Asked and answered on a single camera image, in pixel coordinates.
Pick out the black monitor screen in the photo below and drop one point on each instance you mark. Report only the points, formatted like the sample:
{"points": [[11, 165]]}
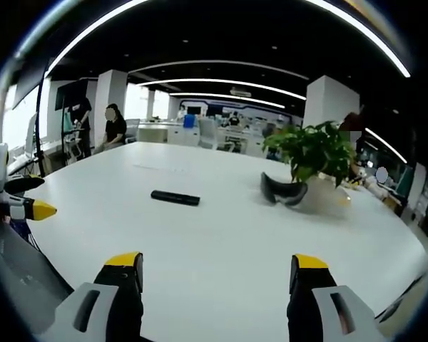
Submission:
{"points": [[69, 94]]}

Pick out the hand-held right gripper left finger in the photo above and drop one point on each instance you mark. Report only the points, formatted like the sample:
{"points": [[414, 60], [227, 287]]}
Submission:
{"points": [[107, 295]]}

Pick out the black curved headset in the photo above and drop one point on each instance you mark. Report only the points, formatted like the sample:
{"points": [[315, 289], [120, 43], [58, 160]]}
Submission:
{"points": [[280, 192]]}

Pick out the black remote control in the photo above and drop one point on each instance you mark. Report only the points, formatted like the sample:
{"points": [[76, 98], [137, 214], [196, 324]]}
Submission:
{"points": [[175, 198]]}

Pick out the green potted plant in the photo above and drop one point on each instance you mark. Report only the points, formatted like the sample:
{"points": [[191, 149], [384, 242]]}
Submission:
{"points": [[315, 156]]}

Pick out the grey office chair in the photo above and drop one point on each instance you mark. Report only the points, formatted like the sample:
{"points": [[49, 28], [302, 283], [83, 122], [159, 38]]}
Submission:
{"points": [[208, 133], [132, 130]]}

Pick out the black tripod stand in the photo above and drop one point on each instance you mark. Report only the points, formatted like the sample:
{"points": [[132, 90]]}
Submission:
{"points": [[40, 124]]}

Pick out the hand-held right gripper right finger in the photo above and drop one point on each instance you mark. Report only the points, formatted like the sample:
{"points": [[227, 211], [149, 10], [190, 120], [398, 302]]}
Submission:
{"points": [[317, 295]]}

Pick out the blue bin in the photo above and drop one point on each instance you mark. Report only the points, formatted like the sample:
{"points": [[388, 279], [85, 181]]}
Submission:
{"points": [[189, 121]]}

